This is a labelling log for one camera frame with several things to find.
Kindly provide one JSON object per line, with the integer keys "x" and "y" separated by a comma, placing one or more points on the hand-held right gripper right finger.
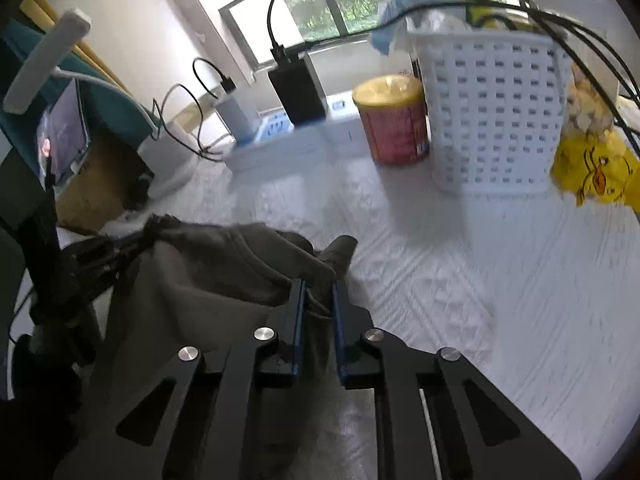
{"x": 340, "y": 340}

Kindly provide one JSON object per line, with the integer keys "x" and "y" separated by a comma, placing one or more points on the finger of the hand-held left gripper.
{"x": 105, "y": 257}

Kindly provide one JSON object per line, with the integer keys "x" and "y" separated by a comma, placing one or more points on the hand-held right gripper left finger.
{"x": 300, "y": 330}

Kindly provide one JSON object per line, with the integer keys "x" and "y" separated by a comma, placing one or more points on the dark olive shirt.
{"x": 210, "y": 280}

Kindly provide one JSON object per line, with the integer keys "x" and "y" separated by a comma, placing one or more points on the brown cardboard box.
{"x": 95, "y": 190}

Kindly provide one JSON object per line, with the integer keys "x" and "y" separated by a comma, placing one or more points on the small black device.
{"x": 137, "y": 192}

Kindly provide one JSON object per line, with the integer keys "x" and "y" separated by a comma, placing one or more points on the tablet with dark screen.
{"x": 65, "y": 140}

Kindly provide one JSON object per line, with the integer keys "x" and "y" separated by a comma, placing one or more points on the teal and yellow curtain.
{"x": 120, "y": 115}

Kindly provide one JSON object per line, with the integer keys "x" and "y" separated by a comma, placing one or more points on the white power strip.
{"x": 280, "y": 145}

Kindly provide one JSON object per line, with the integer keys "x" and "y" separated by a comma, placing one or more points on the white charger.
{"x": 240, "y": 115}

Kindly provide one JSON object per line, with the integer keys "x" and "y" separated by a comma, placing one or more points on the white desk lamp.
{"x": 45, "y": 55}

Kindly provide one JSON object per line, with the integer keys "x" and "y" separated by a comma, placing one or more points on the red can with yellow lid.
{"x": 392, "y": 120}

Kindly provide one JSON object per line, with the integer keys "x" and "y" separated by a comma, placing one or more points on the black charger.
{"x": 297, "y": 90}

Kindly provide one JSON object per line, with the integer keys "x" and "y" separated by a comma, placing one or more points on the white plastic basket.
{"x": 500, "y": 110}

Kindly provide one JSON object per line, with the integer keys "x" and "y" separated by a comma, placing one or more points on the yellow duck print bag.
{"x": 595, "y": 170}

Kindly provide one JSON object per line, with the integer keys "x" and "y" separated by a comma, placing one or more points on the clear snack jar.
{"x": 590, "y": 105}

